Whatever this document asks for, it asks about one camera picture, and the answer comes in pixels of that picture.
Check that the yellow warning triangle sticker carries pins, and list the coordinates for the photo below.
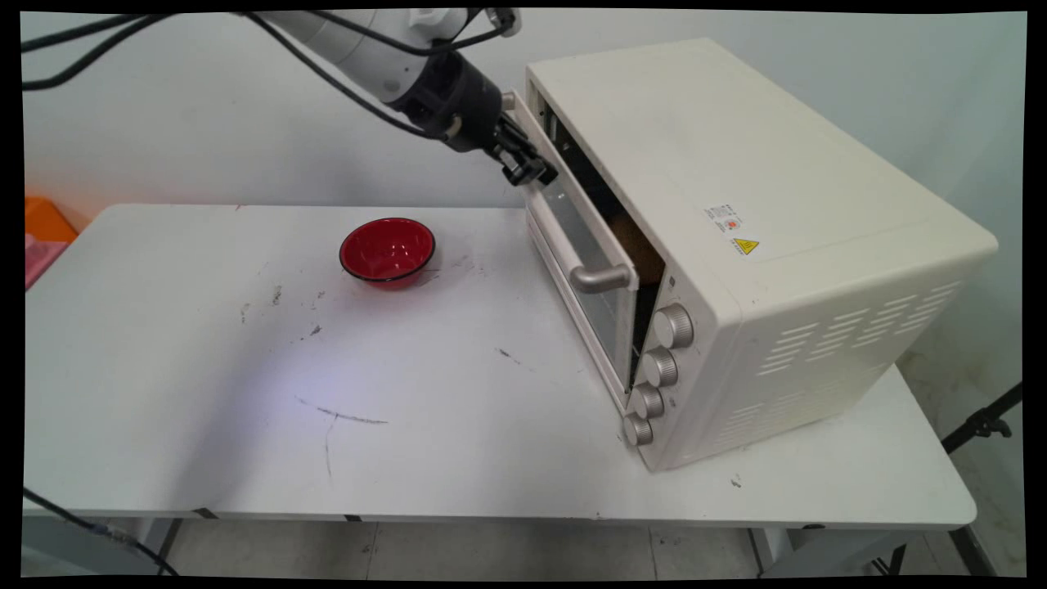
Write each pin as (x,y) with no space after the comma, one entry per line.
(746,246)

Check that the red bowl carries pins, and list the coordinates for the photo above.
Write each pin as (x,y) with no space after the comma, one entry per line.
(387,249)

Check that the black tripod stand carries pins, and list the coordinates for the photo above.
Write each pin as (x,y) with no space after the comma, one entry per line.
(981,424)

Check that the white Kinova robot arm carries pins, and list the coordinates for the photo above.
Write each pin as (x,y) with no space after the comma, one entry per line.
(360,49)

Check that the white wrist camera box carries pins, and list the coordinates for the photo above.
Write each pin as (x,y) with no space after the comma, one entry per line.
(491,18)

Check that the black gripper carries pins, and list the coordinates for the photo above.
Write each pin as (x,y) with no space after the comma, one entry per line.
(458,102)

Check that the cream toaster oven body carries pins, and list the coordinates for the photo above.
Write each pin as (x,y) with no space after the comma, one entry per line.
(777,147)

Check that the grey table leg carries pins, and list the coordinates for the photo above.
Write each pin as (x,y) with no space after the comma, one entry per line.
(74,546)
(826,552)

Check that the white and red label sticker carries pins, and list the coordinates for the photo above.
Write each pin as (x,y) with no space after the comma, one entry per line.
(724,218)

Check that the large silver oven knob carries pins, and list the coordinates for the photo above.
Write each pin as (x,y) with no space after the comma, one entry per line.
(674,325)

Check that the orange box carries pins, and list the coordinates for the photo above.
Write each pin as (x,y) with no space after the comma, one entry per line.
(47,219)

